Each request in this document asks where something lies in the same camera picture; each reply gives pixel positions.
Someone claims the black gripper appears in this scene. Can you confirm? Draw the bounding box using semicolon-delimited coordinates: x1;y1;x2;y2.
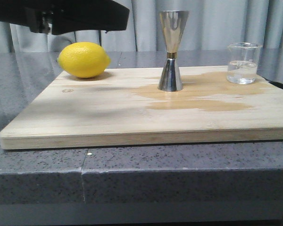
0;0;129;35

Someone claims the steel double jigger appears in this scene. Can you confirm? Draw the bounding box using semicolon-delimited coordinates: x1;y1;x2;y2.
158;10;189;92

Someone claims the clear glass beaker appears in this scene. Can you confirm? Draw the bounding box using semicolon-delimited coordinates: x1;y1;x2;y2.
227;42;262;85

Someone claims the yellow lemon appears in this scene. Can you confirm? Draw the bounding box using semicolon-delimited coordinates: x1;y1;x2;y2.
57;42;111;78

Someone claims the wooden cutting board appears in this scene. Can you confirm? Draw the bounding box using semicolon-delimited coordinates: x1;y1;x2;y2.
0;66;283;149

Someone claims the grey curtain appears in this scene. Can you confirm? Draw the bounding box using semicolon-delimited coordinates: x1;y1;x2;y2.
0;0;283;53

